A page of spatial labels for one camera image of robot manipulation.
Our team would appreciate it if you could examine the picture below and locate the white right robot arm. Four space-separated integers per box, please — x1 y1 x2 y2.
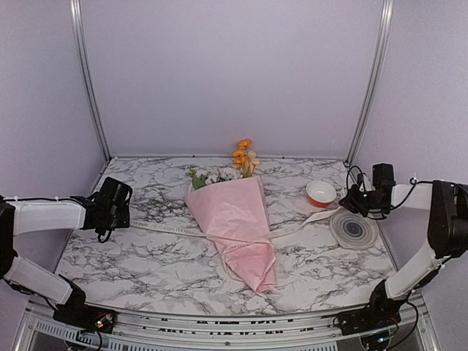
339 180 467 328

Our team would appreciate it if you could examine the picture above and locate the peach flower long green stem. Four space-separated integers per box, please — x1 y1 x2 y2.
247 151 260 176

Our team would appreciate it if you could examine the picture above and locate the orange flower stem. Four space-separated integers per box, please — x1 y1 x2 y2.
232 138 252 178

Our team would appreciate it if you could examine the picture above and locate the aluminium frame post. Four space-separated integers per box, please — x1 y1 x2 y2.
69 0 112 163
346 0 395 165

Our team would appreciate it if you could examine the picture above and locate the aluminium frame left post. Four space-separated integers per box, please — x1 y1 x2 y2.
69 0 112 163

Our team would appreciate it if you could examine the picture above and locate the pink wrapping paper sheet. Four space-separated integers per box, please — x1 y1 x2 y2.
184 176 276 293

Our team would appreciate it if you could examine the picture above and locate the cream ribbon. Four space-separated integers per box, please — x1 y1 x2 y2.
129 208 339 253

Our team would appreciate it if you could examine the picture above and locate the aluminium front rail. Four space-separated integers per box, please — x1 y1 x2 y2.
13 295 440 350

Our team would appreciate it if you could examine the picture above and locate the aluminium frame right post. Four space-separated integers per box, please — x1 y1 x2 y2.
346 0 395 165

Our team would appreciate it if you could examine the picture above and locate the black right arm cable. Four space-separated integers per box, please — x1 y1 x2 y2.
345 165 421 220

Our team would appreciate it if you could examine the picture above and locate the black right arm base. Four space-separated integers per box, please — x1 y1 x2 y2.
333 279 404 336

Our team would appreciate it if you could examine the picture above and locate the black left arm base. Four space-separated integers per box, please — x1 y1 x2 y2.
53 286 117 333

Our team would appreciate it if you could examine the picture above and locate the grey swirl ceramic plate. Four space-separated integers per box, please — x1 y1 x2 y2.
330 211 379 250

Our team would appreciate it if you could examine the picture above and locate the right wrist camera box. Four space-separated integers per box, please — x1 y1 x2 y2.
372 163 396 189

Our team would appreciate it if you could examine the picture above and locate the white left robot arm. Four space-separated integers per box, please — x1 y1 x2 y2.
1 177 132 325

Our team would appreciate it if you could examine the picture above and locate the orange bowl white inside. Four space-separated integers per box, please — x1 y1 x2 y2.
306 181 337 208

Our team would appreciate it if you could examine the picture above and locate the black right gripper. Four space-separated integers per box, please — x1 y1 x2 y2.
338 184 383 217

